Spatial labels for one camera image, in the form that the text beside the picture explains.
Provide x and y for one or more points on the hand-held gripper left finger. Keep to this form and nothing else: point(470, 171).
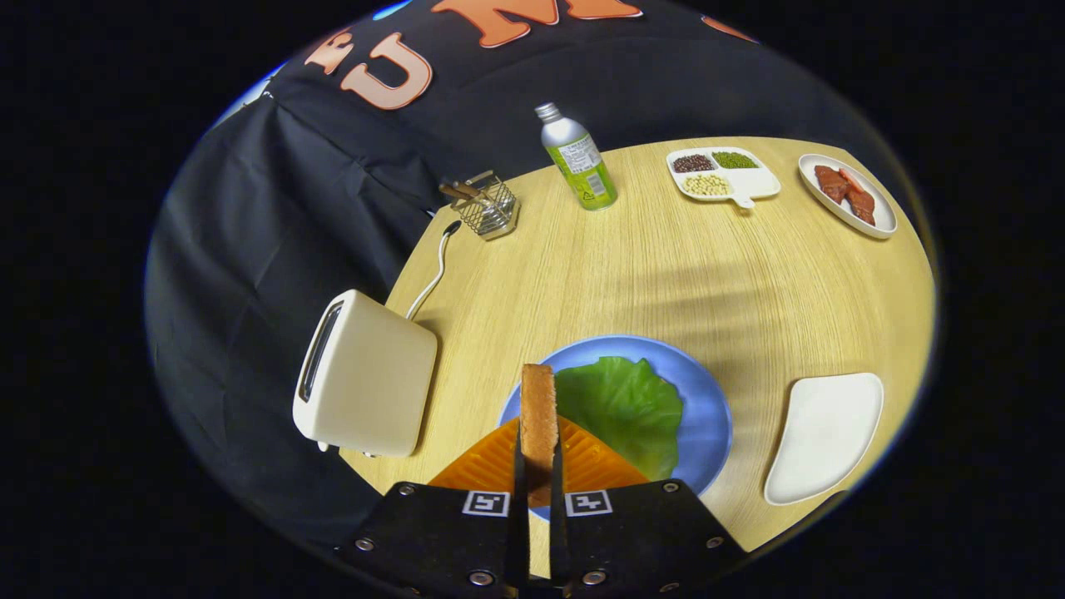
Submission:
point(521, 532)

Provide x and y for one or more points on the pile of green beans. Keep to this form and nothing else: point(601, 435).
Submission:
point(735, 160)

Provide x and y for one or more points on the blue plate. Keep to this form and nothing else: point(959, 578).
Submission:
point(707, 408)

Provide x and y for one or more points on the white divided dish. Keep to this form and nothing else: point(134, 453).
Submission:
point(753, 183)

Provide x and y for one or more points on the white curved plate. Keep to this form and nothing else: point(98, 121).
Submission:
point(824, 437)

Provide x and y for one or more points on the pile of yellow soybeans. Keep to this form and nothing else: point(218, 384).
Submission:
point(707, 185)

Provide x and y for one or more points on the white oval plate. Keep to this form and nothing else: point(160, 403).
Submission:
point(882, 218)

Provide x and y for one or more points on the white toaster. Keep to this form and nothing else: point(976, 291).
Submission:
point(370, 374)

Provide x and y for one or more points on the plain toast bread slice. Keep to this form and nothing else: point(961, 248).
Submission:
point(539, 416)

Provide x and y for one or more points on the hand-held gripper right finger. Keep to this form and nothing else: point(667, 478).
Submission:
point(556, 532)

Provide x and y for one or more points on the silver green bottle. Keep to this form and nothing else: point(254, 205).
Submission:
point(582, 162)

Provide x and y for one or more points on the red food slice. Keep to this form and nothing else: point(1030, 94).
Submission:
point(852, 180)

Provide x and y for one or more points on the black backdrop cloth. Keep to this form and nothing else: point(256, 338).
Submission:
point(291, 208)

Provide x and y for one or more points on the pile of dark beans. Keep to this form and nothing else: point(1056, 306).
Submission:
point(692, 164)

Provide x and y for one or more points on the brown meat slice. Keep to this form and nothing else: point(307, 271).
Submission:
point(829, 183)
point(862, 208)

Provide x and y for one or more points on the brown stick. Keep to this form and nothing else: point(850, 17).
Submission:
point(462, 191)

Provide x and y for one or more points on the green lettuce leaf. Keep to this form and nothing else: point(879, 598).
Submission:
point(624, 408)

